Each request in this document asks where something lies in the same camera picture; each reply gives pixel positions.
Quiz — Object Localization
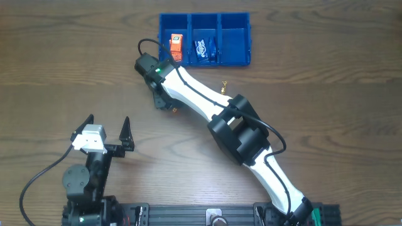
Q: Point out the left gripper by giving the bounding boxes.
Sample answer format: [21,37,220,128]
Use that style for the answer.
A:
[70,114,136,159]

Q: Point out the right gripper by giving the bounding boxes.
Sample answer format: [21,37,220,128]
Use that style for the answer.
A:
[152,90,176,111]

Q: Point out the blue tray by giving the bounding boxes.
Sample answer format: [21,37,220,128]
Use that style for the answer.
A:
[158,11,253,68]

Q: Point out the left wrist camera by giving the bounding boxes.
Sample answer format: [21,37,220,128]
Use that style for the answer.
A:
[71,124,107,154]

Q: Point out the mounting rail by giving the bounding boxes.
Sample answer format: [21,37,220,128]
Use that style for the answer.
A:
[62,202,342,226]

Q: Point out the black cable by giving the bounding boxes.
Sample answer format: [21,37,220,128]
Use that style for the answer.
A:
[137,38,287,164]
[19,144,75,226]

